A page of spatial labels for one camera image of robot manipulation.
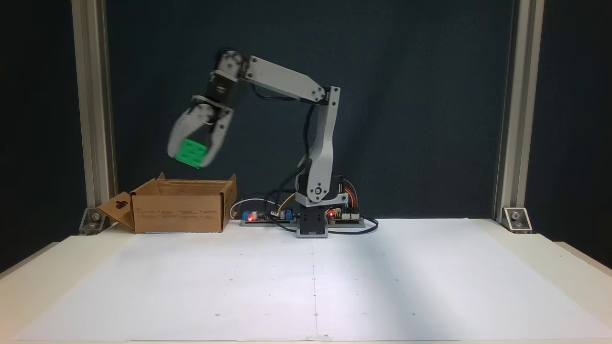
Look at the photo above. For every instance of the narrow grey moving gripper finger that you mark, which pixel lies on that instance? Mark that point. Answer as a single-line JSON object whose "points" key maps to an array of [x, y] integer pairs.
{"points": [[220, 136]]}

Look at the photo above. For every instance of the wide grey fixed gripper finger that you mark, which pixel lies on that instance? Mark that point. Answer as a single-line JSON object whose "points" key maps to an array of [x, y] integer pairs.
{"points": [[186, 126]]}

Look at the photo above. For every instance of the green dice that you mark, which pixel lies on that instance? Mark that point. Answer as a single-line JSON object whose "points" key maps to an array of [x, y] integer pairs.
{"points": [[192, 152]]}

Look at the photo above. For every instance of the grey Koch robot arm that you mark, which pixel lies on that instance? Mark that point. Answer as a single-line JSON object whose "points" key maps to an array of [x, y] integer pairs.
{"points": [[282, 79]]}

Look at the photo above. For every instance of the brown cardboard box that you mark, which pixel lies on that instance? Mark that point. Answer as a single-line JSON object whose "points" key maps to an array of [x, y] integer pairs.
{"points": [[177, 212]]}

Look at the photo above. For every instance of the circuit board with blue parts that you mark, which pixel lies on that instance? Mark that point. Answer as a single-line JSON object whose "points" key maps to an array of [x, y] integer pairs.
{"points": [[267, 219]]}

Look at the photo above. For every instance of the circuit board with white connectors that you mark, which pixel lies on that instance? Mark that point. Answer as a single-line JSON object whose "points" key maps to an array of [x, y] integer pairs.
{"points": [[346, 219]]}

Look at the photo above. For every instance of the aluminium frame post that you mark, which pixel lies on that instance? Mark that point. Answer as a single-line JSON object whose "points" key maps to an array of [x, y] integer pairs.
{"points": [[92, 95], [519, 119]]}

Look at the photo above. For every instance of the metal corner bracket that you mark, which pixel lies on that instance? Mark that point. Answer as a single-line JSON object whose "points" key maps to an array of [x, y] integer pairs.
{"points": [[517, 219], [93, 220]]}

